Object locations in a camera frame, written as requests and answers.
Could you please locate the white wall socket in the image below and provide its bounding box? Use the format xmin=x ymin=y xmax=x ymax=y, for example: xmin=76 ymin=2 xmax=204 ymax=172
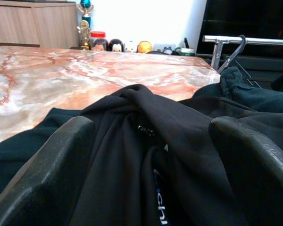
xmin=153 ymin=43 xmax=176 ymax=51

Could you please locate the black flat television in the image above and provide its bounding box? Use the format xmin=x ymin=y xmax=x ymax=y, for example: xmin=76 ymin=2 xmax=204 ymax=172
xmin=198 ymin=0 xmax=283 ymax=40

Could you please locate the small gold trophy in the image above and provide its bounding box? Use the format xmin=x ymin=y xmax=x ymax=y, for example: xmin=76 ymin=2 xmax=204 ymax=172
xmin=77 ymin=20 xmax=92 ymax=50

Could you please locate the silver clothes rack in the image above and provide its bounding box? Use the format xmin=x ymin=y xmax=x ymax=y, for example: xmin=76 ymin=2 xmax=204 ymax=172
xmin=202 ymin=34 xmax=283 ymax=71

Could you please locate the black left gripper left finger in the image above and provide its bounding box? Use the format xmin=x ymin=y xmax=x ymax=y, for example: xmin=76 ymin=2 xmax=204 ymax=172
xmin=0 ymin=116 xmax=97 ymax=226

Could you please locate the black shirt red trim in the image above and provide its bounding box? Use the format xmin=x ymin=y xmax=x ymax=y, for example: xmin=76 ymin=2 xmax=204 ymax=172
xmin=69 ymin=83 xmax=283 ymax=226

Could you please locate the small black plush toy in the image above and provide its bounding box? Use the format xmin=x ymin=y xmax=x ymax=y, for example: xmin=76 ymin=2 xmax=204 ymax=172
xmin=108 ymin=39 xmax=125 ymax=53

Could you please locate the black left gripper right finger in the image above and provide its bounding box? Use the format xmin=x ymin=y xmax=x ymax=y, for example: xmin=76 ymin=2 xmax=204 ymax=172
xmin=208 ymin=116 xmax=283 ymax=226

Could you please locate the dark green fleece garment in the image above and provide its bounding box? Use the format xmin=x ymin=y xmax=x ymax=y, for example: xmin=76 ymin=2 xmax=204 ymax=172
xmin=0 ymin=66 xmax=283 ymax=205

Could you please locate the small brown plush toy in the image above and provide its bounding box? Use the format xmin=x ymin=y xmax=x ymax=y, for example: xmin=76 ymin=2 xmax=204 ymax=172
xmin=92 ymin=39 xmax=109 ymax=52

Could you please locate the small white plush toy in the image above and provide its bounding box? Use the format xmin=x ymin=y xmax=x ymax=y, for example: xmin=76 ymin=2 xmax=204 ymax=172
xmin=125 ymin=40 xmax=137 ymax=53

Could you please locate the small orange plush toy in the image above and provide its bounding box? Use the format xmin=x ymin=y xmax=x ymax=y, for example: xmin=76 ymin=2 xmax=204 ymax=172
xmin=137 ymin=40 xmax=153 ymax=54

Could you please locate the pink marble folding table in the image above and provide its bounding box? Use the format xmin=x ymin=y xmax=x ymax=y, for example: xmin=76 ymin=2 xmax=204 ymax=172
xmin=0 ymin=46 xmax=221 ymax=146

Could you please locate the gold trophy teal cup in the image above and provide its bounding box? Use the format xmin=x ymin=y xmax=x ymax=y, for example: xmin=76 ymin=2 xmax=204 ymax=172
xmin=76 ymin=0 xmax=95 ymax=26

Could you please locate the light wood sideboard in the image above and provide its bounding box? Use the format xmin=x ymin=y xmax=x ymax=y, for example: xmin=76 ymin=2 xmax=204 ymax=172
xmin=0 ymin=0 xmax=80 ymax=48

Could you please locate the green white round container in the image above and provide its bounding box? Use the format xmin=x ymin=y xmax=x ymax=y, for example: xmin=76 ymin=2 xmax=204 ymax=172
xmin=176 ymin=46 xmax=196 ymax=57

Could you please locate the clear jar red lid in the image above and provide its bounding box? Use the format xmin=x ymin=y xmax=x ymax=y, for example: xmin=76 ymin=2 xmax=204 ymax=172
xmin=90 ymin=31 xmax=107 ymax=45

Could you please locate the dark metal hanger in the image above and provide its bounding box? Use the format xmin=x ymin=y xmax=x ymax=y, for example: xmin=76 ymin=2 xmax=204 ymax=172
xmin=217 ymin=34 xmax=262 ymax=89

